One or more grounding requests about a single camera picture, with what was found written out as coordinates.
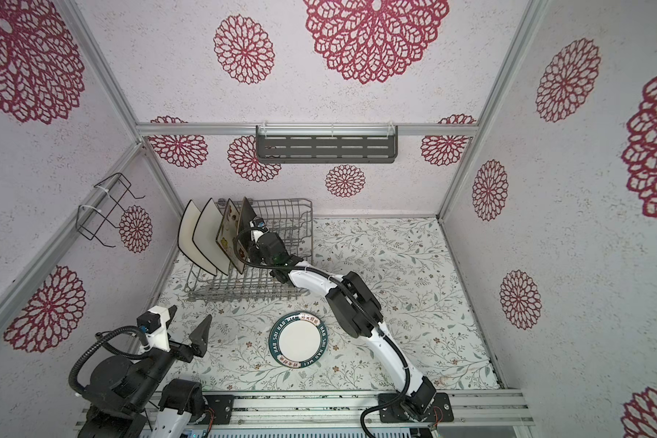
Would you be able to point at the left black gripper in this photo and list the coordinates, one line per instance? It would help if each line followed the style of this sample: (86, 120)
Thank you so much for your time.
(197, 346)

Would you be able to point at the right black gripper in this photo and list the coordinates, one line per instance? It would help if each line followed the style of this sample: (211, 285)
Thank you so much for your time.
(255, 251)

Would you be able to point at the floral patterned square plate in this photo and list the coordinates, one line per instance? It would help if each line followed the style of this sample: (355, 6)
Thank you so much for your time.
(226, 234)

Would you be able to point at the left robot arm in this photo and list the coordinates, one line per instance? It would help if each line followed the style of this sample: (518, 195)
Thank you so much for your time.
(120, 373)

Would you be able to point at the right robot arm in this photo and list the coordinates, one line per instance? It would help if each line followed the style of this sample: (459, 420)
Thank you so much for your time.
(355, 308)

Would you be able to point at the white square plate black rim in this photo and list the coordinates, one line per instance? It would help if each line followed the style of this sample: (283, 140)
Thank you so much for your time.
(185, 239)

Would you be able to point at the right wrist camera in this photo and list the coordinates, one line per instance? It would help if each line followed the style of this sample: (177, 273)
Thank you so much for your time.
(260, 224)

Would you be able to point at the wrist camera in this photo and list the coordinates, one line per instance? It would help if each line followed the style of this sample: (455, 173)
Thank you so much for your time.
(153, 324)
(260, 224)

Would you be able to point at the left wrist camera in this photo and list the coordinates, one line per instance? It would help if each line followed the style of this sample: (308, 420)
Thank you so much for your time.
(153, 324)

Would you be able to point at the grey wire dish rack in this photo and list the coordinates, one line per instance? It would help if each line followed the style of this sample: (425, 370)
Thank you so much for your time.
(292, 219)

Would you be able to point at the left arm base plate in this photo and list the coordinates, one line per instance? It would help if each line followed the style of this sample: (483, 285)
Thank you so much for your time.
(218, 410)

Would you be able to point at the grey slotted wall shelf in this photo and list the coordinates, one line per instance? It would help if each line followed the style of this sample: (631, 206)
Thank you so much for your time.
(326, 145)

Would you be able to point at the aluminium mounting rail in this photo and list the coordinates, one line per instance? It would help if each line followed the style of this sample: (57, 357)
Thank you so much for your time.
(343, 409)

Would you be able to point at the black wire wall holder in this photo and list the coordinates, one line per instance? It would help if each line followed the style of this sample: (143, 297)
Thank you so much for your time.
(94, 215)

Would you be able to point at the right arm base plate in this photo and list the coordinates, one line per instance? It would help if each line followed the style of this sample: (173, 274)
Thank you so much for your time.
(439, 410)

